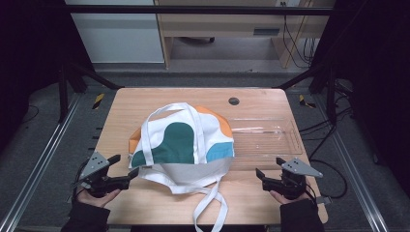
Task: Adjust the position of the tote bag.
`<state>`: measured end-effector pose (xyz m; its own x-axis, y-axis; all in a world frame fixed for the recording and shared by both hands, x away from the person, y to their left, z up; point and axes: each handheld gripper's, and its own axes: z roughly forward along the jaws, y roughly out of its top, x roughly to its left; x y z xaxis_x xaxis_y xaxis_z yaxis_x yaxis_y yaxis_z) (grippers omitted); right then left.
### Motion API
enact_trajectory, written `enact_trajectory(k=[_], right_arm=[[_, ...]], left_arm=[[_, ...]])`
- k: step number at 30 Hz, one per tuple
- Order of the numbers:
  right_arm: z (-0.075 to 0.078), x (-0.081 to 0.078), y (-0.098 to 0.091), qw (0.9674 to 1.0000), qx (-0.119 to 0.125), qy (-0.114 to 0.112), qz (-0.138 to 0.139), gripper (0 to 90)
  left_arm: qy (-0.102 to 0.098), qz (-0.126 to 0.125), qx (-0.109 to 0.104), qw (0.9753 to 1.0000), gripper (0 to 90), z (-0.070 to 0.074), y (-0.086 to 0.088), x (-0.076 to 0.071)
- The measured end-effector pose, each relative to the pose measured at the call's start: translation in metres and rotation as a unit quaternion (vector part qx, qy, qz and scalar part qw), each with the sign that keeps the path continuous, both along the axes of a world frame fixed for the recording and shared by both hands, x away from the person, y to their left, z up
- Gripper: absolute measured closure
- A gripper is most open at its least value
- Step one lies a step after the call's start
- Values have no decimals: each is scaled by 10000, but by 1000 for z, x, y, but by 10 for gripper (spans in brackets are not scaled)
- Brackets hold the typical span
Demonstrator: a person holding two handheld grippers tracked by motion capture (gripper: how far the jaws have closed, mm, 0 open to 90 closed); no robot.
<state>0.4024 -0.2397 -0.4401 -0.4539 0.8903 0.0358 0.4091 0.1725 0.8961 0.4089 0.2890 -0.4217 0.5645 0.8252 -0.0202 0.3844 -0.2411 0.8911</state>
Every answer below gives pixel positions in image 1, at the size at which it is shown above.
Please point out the person's left hand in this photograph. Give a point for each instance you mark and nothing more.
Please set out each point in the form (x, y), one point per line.
(100, 199)

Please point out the aluminium floor rail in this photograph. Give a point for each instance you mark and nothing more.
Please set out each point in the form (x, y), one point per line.
(38, 164)
(354, 167)

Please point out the black horizontal frame bar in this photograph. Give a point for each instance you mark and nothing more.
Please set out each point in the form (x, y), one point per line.
(193, 9)

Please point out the white canvas tote bag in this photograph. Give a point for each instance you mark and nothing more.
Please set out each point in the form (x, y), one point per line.
(180, 141)

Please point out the yellow black floor tape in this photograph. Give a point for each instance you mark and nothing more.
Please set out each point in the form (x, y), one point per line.
(303, 100)
(98, 101)

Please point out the clear plastic tray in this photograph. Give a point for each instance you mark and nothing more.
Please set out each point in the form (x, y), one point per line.
(267, 141)

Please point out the white cabinet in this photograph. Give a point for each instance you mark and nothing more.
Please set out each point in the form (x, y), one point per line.
(119, 38)

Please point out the person's right hand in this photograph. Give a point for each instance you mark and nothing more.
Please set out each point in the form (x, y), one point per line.
(283, 197)

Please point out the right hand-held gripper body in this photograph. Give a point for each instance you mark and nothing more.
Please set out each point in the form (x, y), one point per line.
(290, 183)

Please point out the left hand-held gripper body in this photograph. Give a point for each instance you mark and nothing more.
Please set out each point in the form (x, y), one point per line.
(96, 164)

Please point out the light wooden desk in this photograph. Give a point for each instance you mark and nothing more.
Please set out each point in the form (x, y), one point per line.
(209, 25)

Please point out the grey tape piece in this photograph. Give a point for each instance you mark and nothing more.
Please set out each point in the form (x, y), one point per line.
(324, 200)

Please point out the black metal frame leg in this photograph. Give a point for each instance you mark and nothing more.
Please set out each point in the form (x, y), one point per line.
(63, 96)
(331, 96)

